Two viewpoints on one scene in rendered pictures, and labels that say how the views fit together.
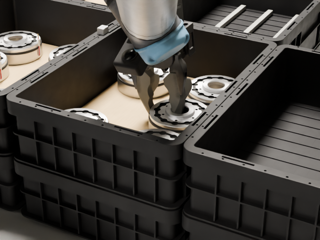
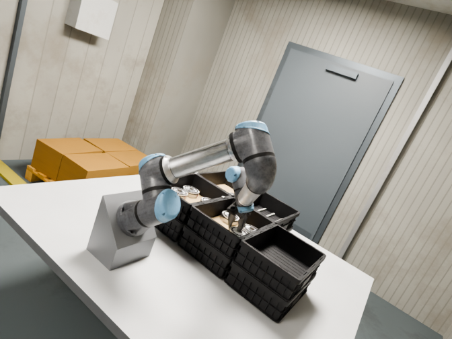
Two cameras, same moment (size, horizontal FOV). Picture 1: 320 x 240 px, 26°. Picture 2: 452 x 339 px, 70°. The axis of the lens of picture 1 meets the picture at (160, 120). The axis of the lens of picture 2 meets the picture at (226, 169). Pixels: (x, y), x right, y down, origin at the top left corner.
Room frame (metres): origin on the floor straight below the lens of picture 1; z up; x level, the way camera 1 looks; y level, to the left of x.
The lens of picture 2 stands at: (-0.51, 0.14, 1.55)
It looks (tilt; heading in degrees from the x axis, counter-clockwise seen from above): 15 degrees down; 0
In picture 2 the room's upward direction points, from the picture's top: 22 degrees clockwise
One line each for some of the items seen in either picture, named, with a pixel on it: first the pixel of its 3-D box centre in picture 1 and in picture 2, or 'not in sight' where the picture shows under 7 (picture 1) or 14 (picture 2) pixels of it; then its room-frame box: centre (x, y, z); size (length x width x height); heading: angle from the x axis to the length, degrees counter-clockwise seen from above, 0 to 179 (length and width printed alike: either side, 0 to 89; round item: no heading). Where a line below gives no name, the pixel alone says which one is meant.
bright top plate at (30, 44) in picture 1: (15, 41); (191, 190); (1.30, 0.29, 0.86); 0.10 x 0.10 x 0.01
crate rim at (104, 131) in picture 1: (151, 74); (235, 216); (1.03, 0.01, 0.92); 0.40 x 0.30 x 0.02; 152
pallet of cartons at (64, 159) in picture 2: not in sight; (99, 169); (2.58, 1.35, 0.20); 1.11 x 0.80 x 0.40; 154
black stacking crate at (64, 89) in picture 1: (152, 102); (231, 225); (1.03, 0.01, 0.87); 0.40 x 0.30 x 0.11; 152
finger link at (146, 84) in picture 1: (152, 86); (233, 220); (1.05, 0.01, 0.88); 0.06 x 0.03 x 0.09; 151
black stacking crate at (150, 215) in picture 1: (152, 155); (223, 243); (1.03, 0.01, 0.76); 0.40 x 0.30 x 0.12; 152
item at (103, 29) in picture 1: (102, 29); not in sight; (1.18, 0.10, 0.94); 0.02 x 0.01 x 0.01; 152
